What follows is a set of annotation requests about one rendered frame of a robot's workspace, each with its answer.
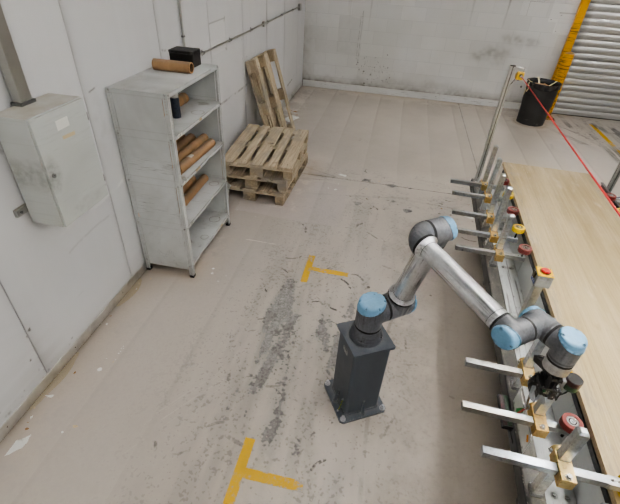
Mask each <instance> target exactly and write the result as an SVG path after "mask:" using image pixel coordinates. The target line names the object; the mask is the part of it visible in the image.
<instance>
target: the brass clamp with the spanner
mask: <svg viewBox="0 0 620 504"><path fill-rule="evenodd" d="M535 403H536V402H534V403H533V402H531V403H529V404H530V409H529V410H528V411H527V413H528V416H532V417H533V421H534V423H533V425H532V426H531V427H530V428H531V433H532V436H535V437H539V438H544V439H545V438H546V436H547V435H548V434H549V428H548V424H547V420H546V416H545V415H544V416H543V415H538V414H535V411H534V405H535ZM541 424H544V425H545V426H546V427H545V430H542V429H541V428H540V425H541Z"/></svg>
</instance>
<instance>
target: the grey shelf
mask: <svg viewBox="0 0 620 504"><path fill-rule="evenodd" d="M214 71H215V76H214ZM216 71H217V72H216ZM216 73H217V74H216ZM217 81H218V82H217ZM215 83H216V89H215ZM217 86H218V87H217ZM105 90H106V94H107V98H108V103H109V107H110V111H111V116H112V120H113V124H114V128H115V133H116V137H117V141H118V146H119V150H120V154H121V158H122V163H123V167H124V171H125V176H126V180H127V184H128V188H129V193H130V197H131V201H132V206H133V210H134V214H135V219H136V223H137V227H138V231H139V236H140V240H141V244H142V249H143V253H144V257H145V261H146V266H147V267H146V269H147V270H151V269H152V268H153V266H151V265H150V263H153V264H158V265H164V266H170V267H175V268H181V269H187V270H188V267H189V274H190V277H191V278H194V277H195V276H196V273H195V268H194V265H195V263H196V262H197V260H198V259H199V257H200V255H201V253H202V252H203V250H204V249H205V248H206V247H207V246H208V245H209V244H210V242H211V241H212V239H213V238H214V237H215V235H216V234H217V232H218V231H219V229H220V228H221V227H222V225H223V224H224V222H225V221H226V220H227V222H226V226H230V224H231V223H230V216H229V203H228V189H227V176H226V162H225V149H224V135H223V122H222V108H221V95H220V81H219V68H218V65H214V64H204V63H201V65H199V66H197V67H195V68H194V71H193V73H192V74H189V73H180V72H171V71H162V70H154V69H153V68H152V67H151V68H148V69H146V70H144V71H142V72H139V73H137V74H135V75H133V76H130V77H128V78H126V79H123V80H121V81H119V82H117V83H114V84H112V85H110V86H107V87H105ZM182 92H184V93H186V94H187V95H188V97H189V101H188V102H187V103H186V104H184V105H182V106H181V107H180V110H181V118H179V119H175V118H173V116H172V110H171V103H170V97H171V96H173V95H175V94H176V93H178V94H180V93H182ZM218 93H219V94H218ZM216 95H217V101H216ZM218 98H219V99H218ZM164 99H165V100H164ZM162 101H163V104H162ZM165 102H166V103H165ZM165 105H166V106H165ZM163 107H164V111H163ZM217 108H218V113H217ZM166 111H167V112H166ZM219 112H220V113H219ZM164 114H165V117H164ZM220 119H221V120H220ZM218 120H219V126H218ZM220 121H221V122H220ZM220 123H221V124H220ZM221 132H222V133H221ZM190 133H192V134H194V135H195V136H196V138H197V137H198V136H200V135H201V134H202V133H205V134H207V135H208V137H209V138H212V139H214V140H215V143H216V144H215V146H214V147H213V148H211V149H210V150H209V151H208V152H207V153H206V154H205V155H203V156H202V157H201V158H200V159H199V160H198V161H197V162H195V163H194V164H193V165H192V166H191V167H190V168H189V169H187V170H186V171H185V172H184V173H183V174H182V175H181V172H180V165H179V158H178V151H177V144H176V140H177V139H179V138H180V137H181V136H182V135H184V134H185V136H187V135H188V134H190ZM219 133H220V138H219ZM221 134H222V135H221ZM168 142H169V143H168ZM171 143H172V144H171ZM171 145H172V146H171ZM169 146H170V149H169ZM222 147H223V148H222ZM172 148H173V149H172ZM220 148H221V151H220ZM222 149H223V150H222ZM172 151H173V152H172ZM170 152H171V155H170ZM176 153H177V154H176ZM173 156H174V157H173ZM221 158H222V163H221ZM171 159H172V162H171ZM223 159H224V160H223ZM223 161H224V162H223ZM223 163H224V164H223ZM174 164H175V165H174ZM172 165H173V168H172ZM175 169H176V170H175ZM222 170H223V175H222ZM224 171H225V172H224ZM202 174H206V175H207V176H208V178H209V179H208V181H207V182H206V183H205V185H204V186H203V187H202V188H201V189H200V190H199V192H198V193H197V194H196V195H195V196H194V198H193V199H192V200H191V201H190V202H189V203H188V205H187V206H185V199H184V192H183V186H184V185H185V184H186V183H187V182H188V181H189V180H190V179H191V178H192V177H193V175H194V176H195V177H196V179H198V178H199V177H200V176H201V175H202ZM225 184H226V185H225ZM223 186H224V188H223ZM225 186H226V187H225ZM178 189H179V190H178ZM176 191H177V193H176ZM178 191H179V192H178ZM224 195H225V200H224ZM179 196H180V197H179ZM177 197H178V200H177ZM226 200H227V201H226ZM178 203H179V206H178ZM225 208H226V213H225ZM179 210H180V212H179ZM227 212H228V213H227ZM138 213H139V214H138ZM139 216H140V217H139ZM149 261H150V262H149ZM190 268H191V269H190Z"/></svg>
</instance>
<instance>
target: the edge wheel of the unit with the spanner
mask: <svg viewBox="0 0 620 504"><path fill-rule="evenodd" d="M559 424H560V426H561V428H562V429H563V430H564V431H565V432H567V433H569V434H570V433H571V432H572V431H573V430H574V428H575V427H576V426H579V427H583V428H584V424H583V422H582V420H581V419H580V418H579V417H578V416H576V415H575V414H572V413H564V414H563V415H562V416H561V417H560V419H559Z"/></svg>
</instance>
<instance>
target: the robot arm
mask: <svg viewBox="0 0 620 504"><path fill-rule="evenodd" d="M457 234H458V229H457V225H456V223H455V221H454V220H453V219H452V218H451V217H449V216H439V217H437V218H433V219H429V220H425V221H421V222H418V223H417V224H415V225H414V226H413V228H412V229H411V231H410V233H409V238H408V242H409V247H410V250H411V251H412V253H413V254H412V255H411V257H410V259H409V261H408V263H407V265H406V266H405V268H404V270H403V272H402V274H401V276H400V277H399V279H398V281H397V283H395V284H393V285H391V287H390V288H389V290H388V292H387V293H384V294H380V293H379V294H378V293H377V292H367V293H364V294H363V295H362V296H361V297H360V298H359V301H358V304H357V311H356V317H355V322H354V323H353V324H352V326H351V327H350V331H349V335H350V338H351V340H352V341H353V342H354V343H355V344H357V345H358V346H361V347H364V348H373V347H376V346H378V345H379V344H380V343H381V341H382V338H383V332H382V328H381V326H382V323H384V322H387V321H390V320H393V319H395V318H398V317H401V316H404V315H408V314H410V313H412V312H413V311H415V309H416V307H417V299H416V295H415V293H416V291H417V289H418V288H419V286H420V284H421V283H422V281H423V280H424V278H425V276H426V275H427V273H428V272H429V270H430V268H432V269H433V270H434V271H435V272H436V273H437V274H438V275H439V276H440V277H441V278H442V279H443V280H444V281H445V282H446V283H447V284H448V285H449V286H450V287H451V288H452V290H453V291H454V292H455V293H456V294H457V295H458V296H459V297H460V298H461V299H462V300H463V301H464V302H465V303H466V304H467V305H468V306H469V307H470V308H471V309H472V310H473V311H474V313H475V314H476V315H477V316H478V317H479V318H480V319H481V320H482V321H483V322H484V323H485V324H486V325H487V326H488V327H489V329H490V330H491V337H492V339H493V341H494V343H495V344H496V345H497V346H498V347H499V348H501V349H504V350H512V349H516V348H518V347H520V346H521V345H524V344H526V343H528V342H531V341H534V340H536V339H539V340H540V341H541V342H542V343H543V344H545V345H546V346H547V347H548V348H549V350H548V352H547V353H546V355H545V356H542V355H534V359H533V361H534V362H535V363H536V364H537V365H538V366H539V367H540V368H541V369H542V370H543V371H541V372H539V371H538V372H537V373H534V375H533V376H531V377H530V379H529V380H528V382H527V384H528V392H529V397H530V399H531V401H532V402H533V403H534V402H535V401H536V400H538V399H540V401H541V403H542V404H543V405H545V403H546V397H547V399H549V400H553V399H555V401H556V400H557V399H558V398H559V396H560V395H561V393H562V392H561V389H560V385H559V383H560V384H562V383H563V378H564V377H567V376H568V375H569V374H570V372H571V371H572V369H573V368H574V366H575V365H576V363H577V362H578V360H579V359H580V357H581V356H582V355H583V354H584V353H585V350H586V348H587V346H588V341H587V338H586V336H585V335H584V334H583V333H582V332H581V331H579V330H578V329H575V328H574V327H570V326H565V327H564V326H563V325H561V324H560V323H559V322H558V321H556V320H555V319H554V318H552V317H551V316H550V315H549V314H547V313H546V312H545V311H544V310H543V309H541V308H539V307H538V306H530V307H528V308H527V309H524V310H523V311H522V312H521V313H520V315H519V316H518V318H516V319H515V318H514V317H513V316H512V315H511V314H510V313H509V312H507V311H506V310H505V309H504V308H503V307H502V306H501V305H500V304H499V303H498V302H497V301H496V300H495V299H494V298H492V297H491V296H490V295H489V294H488V293H487V292H486V291H485V290H484V289H483V288H482V287H481V286H480V285H479V284H478V283H477V282H476V281H475V280H474V279H473V278H472V277H471V276H470V275H469V274H468V273H467V272H466V271H465V270H464V269H463V268H462V267H461V266H460V265H459V264H458V263H456V262H455V261H454V260H453V259H452V258H451V257H450V256H449V255H448V254H447V253H446V252H445V251H444V250H443V248H444V247H445V246H446V244H447V242H448V241H452V240H453V239H455V238H456V237H457ZM557 393H559V395H558V396H557V397H556V395H557Z"/></svg>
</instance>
